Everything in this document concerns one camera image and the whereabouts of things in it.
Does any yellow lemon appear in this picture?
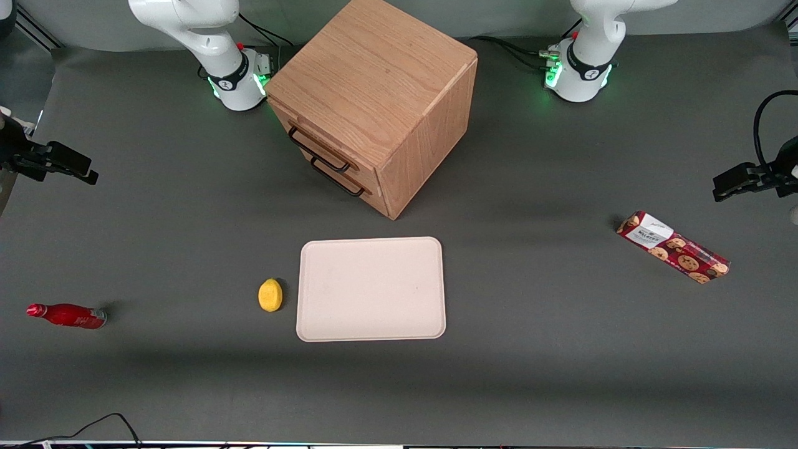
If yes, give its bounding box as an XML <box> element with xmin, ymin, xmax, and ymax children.
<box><xmin>258</xmin><ymin>278</ymin><xmax>284</xmax><ymax>312</ymax></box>

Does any red soda bottle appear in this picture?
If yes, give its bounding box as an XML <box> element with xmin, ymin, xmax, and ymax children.
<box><xmin>26</xmin><ymin>303</ymin><xmax>108</xmax><ymax>330</ymax></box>

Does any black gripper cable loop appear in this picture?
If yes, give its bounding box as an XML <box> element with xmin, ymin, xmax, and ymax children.
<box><xmin>752</xmin><ymin>90</ymin><xmax>798</xmax><ymax>170</ymax></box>

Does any black drawer handle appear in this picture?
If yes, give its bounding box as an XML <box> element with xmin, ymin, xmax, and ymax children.
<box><xmin>310</xmin><ymin>157</ymin><xmax>366</xmax><ymax>198</ymax></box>
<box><xmin>287</xmin><ymin>126</ymin><xmax>352</xmax><ymax>173</ymax></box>

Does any black cable at table edge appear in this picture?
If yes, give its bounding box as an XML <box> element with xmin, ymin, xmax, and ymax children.
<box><xmin>0</xmin><ymin>412</ymin><xmax>145</xmax><ymax>449</ymax></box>

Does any wooden drawer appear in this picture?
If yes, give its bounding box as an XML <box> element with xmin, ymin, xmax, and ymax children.
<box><xmin>277</xmin><ymin>117</ymin><xmax>394</xmax><ymax>220</ymax></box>
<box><xmin>268</xmin><ymin>97</ymin><xmax>380</xmax><ymax>191</ymax></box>

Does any beige plastic tray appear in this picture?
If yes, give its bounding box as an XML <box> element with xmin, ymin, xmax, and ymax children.
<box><xmin>296</xmin><ymin>236</ymin><xmax>447</xmax><ymax>343</ymax></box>

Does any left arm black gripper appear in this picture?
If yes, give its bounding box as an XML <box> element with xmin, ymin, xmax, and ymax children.
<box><xmin>713</xmin><ymin>136</ymin><xmax>798</xmax><ymax>203</ymax></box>

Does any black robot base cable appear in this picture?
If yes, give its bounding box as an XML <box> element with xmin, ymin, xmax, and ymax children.
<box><xmin>476</xmin><ymin>35</ymin><xmax>562</xmax><ymax>73</ymax></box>
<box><xmin>239</xmin><ymin>12</ymin><xmax>295</xmax><ymax>49</ymax></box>

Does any red cookie box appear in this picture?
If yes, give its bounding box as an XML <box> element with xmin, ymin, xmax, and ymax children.
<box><xmin>616</xmin><ymin>211</ymin><xmax>731</xmax><ymax>285</ymax></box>

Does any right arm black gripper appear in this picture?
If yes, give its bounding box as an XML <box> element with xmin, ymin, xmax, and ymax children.
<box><xmin>0</xmin><ymin>113</ymin><xmax>99</xmax><ymax>186</ymax></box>

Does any grey table mat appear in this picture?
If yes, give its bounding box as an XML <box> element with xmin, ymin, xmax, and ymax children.
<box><xmin>0</xmin><ymin>24</ymin><xmax>798</xmax><ymax>447</ymax></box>

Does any wooden drawer cabinet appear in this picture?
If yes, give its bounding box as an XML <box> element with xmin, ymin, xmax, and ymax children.
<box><xmin>265</xmin><ymin>0</ymin><xmax>479</xmax><ymax>221</ymax></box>

